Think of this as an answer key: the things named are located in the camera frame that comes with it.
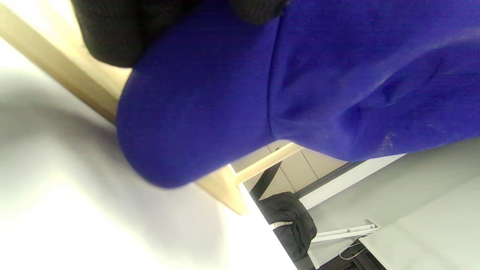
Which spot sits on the person's left hand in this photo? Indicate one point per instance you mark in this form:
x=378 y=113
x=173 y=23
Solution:
x=112 y=30

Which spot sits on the light wooden table frame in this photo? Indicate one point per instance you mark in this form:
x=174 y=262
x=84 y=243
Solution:
x=75 y=75

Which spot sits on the blue fabric garment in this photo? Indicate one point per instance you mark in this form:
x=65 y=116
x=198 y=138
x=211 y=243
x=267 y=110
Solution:
x=300 y=82

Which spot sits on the white metal rail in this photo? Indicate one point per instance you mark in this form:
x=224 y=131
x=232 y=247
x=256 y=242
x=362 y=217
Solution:
x=345 y=232

